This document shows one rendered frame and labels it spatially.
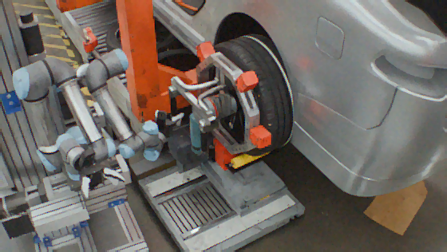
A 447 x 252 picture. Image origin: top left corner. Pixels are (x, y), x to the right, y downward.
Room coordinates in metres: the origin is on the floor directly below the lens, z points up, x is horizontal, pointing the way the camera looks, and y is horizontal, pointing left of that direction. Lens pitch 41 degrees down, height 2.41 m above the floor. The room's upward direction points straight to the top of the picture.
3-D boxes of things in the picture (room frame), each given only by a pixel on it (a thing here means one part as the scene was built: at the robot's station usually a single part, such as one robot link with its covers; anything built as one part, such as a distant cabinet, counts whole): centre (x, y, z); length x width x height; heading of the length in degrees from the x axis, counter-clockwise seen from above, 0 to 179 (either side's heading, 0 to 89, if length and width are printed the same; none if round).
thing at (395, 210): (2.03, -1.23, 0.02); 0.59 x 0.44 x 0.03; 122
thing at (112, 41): (3.50, 0.68, 0.39); 0.66 x 0.66 x 0.24
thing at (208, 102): (1.99, 0.05, 0.85); 0.21 x 0.14 x 0.14; 122
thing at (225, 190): (2.16, -0.13, 0.13); 0.50 x 0.36 x 0.10; 32
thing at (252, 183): (2.12, -0.16, 0.32); 0.40 x 0.30 x 0.28; 32
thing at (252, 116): (2.03, -0.01, 0.85); 0.54 x 0.07 x 0.54; 32
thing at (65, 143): (1.29, 0.60, 1.21); 0.11 x 0.08 x 0.09; 41
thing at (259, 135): (1.77, -0.18, 0.85); 0.09 x 0.08 x 0.07; 32
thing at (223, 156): (2.05, -0.05, 0.48); 0.16 x 0.12 x 0.17; 122
